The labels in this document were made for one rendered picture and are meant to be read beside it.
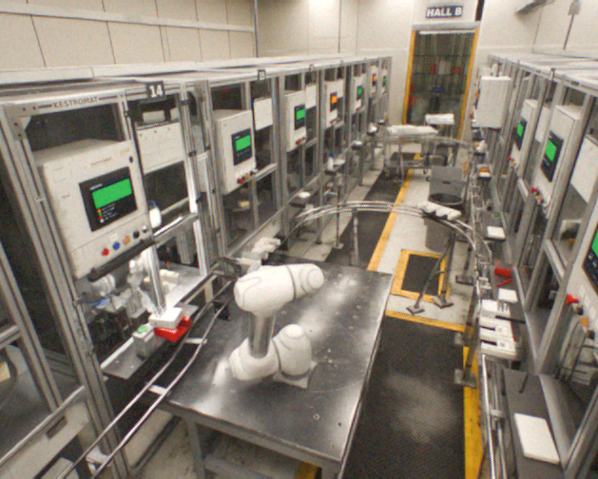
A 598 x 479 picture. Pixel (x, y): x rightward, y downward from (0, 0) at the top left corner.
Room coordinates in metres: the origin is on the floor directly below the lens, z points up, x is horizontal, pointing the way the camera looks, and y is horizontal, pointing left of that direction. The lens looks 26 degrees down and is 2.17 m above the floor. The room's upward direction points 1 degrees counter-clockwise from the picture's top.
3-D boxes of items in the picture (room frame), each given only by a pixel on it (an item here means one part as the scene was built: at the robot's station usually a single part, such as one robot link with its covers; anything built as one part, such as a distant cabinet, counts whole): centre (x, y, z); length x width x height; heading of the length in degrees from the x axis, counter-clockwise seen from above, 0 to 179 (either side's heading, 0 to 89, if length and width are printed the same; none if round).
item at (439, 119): (7.90, -2.86, 0.48); 0.84 x 0.58 x 0.97; 167
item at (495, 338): (1.55, -0.99, 0.84); 0.37 x 0.14 x 0.10; 159
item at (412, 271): (3.48, -1.30, 0.01); 1.00 x 0.55 x 0.01; 159
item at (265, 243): (2.44, 0.27, 0.84); 0.36 x 0.14 x 0.10; 159
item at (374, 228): (6.05, -1.49, 0.01); 5.85 x 0.59 x 0.01; 159
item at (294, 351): (1.46, 0.04, 0.85); 0.18 x 0.16 x 0.22; 111
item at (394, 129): (6.86, -2.02, 0.48); 0.88 x 0.56 x 0.96; 87
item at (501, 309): (1.66, -1.03, 0.92); 0.13 x 0.10 x 0.09; 69
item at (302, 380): (1.48, 0.02, 0.71); 0.22 x 0.18 x 0.06; 159
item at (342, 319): (1.89, 0.07, 0.66); 1.50 x 1.06 x 0.04; 159
